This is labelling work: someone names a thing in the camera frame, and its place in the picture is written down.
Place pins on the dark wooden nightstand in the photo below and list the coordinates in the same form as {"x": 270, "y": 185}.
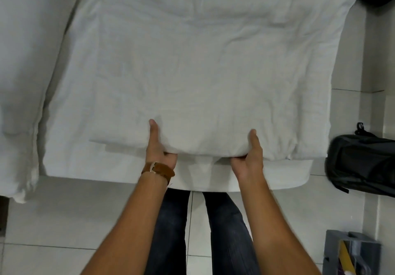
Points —
{"x": 3, "y": 216}

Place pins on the white sheeted bed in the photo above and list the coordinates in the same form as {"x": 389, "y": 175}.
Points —
{"x": 71, "y": 114}

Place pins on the white duvet blanket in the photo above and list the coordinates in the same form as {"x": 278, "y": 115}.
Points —
{"x": 200, "y": 68}

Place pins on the person's left leg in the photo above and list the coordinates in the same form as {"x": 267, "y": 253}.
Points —
{"x": 169, "y": 231}

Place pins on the yellow paper folder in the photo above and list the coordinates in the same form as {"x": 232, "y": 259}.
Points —
{"x": 345, "y": 256}

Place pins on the person's left forearm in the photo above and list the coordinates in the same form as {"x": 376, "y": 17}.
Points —
{"x": 129, "y": 231}

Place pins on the person's right hand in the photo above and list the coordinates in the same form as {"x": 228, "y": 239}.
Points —
{"x": 250, "y": 168}

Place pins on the person's left hand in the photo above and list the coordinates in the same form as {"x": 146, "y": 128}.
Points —
{"x": 157, "y": 154}

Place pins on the person's right forearm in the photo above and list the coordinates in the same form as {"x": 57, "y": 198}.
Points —
{"x": 274, "y": 231}

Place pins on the white pillow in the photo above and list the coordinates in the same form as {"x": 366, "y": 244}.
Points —
{"x": 21, "y": 68}

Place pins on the person's right leg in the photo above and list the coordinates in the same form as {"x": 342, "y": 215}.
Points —
{"x": 228, "y": 231}

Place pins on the dark grey backpack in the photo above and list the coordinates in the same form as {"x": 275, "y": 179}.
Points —
{"x": 361, "y": 160}

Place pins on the grey storage box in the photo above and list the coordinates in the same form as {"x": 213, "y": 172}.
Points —
{"x": 331, "y": 247}

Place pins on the person's leg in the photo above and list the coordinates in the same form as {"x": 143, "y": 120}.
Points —
{"x": 228, "y": 231}
{"x": 169, "y": 231}

